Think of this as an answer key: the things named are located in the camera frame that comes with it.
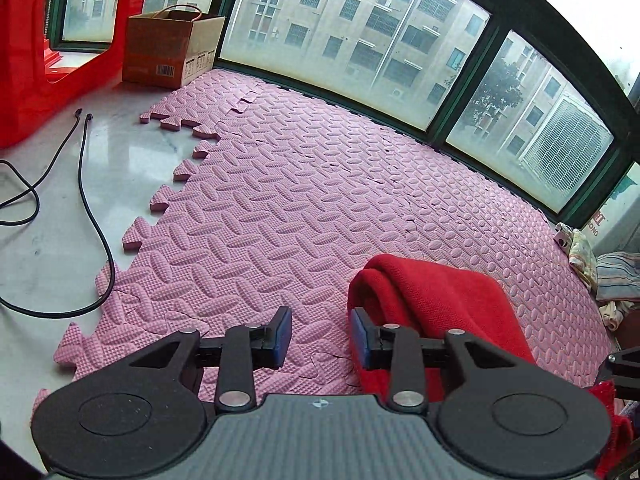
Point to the apartment building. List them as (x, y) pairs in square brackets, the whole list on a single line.
[(390, 25)]

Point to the white louvered outdoor unit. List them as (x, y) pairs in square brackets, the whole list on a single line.
[(565, 155)]

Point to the pink foam floor mat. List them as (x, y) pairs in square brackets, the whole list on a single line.
[(325, 200)]

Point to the cardboard box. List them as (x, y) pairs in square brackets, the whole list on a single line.
[(167, 47)]

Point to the red sweater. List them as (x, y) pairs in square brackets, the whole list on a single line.
[(450, 295)]

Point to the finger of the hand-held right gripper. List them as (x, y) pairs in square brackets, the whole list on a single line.
[(620, 367)]

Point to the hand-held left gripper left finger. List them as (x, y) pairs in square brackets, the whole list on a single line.
[(283, 334)]

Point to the red plastic stool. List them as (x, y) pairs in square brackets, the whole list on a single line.
[(55, 45)]

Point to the white patterned cloth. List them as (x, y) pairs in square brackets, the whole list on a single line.
[(564, 236)]

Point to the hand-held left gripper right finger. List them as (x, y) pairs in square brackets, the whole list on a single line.
[(359, 337)]

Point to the yellow floral cloth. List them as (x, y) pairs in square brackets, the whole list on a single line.
[(582, 259)]

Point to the dark green window frame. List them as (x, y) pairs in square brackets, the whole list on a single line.
[(450, 95)]

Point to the brown wooden cabinet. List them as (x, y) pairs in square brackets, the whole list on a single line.
[(631, 332)]

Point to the white appliance with cartoon sticker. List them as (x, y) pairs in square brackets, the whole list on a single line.
[(612, 215)]

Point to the cream cloth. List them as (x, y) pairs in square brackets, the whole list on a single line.
[(612, 314)]

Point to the tree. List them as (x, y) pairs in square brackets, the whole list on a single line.
[(492, 92)]

